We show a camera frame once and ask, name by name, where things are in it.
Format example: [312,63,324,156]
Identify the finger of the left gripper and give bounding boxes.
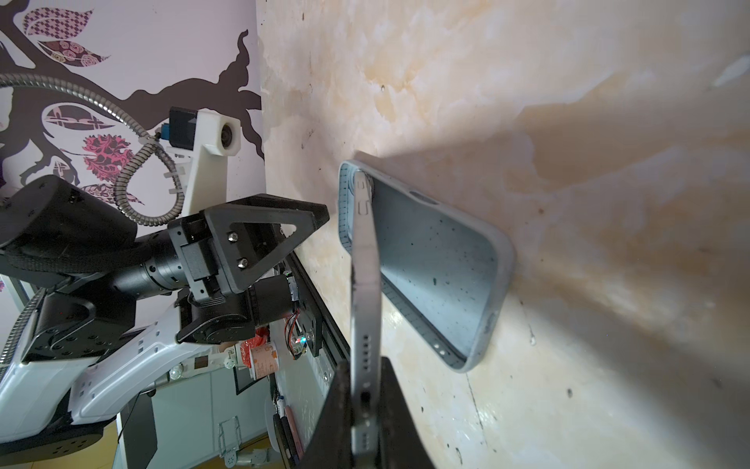
[202,195,330,294]

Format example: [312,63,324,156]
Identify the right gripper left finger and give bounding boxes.
[298,362,353,469]

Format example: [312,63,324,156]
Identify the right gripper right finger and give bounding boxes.
[377,357,435,469]

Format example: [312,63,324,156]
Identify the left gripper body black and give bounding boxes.
[107,212,293,345]

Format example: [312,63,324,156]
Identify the black phone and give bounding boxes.
[351,171,382,468]

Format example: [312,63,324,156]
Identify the light blue case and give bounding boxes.
[338,160,516,373]

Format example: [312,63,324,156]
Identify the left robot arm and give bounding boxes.
[1,175,329,465]

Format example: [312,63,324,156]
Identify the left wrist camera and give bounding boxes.
[161,107,242,217]

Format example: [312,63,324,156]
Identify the black base frame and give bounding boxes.
[266,251,353,469]

